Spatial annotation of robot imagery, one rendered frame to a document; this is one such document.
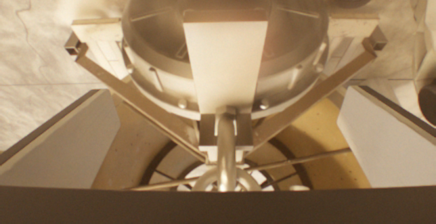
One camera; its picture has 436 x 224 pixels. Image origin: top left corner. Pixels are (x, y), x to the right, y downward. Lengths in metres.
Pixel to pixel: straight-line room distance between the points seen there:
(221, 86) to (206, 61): 0.03
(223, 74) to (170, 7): 0.15
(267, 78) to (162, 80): 0.11
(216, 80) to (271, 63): 0.07
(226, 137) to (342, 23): 1.28
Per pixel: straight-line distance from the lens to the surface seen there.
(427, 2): 0.86
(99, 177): 1.57
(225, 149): 0.17
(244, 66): 0.16
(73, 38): 1.62
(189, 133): 0.95
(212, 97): 0.19
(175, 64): 0.22
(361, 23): 1.46
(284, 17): 0.28
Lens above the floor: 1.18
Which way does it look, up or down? 33 degrees down
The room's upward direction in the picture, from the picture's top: 180 degrees counter-clockwise
